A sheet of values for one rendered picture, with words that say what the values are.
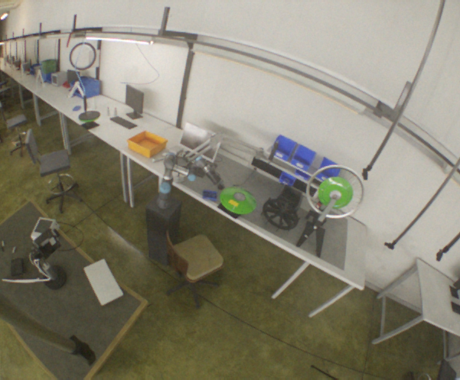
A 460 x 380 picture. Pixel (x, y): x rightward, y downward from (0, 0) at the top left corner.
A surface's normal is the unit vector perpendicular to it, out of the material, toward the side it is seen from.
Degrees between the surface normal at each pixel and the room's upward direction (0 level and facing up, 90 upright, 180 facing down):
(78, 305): 0
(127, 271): 0
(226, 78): 90
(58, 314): 0
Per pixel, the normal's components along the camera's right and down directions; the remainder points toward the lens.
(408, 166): -0.47, 0.47
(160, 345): 0.24, -0.74
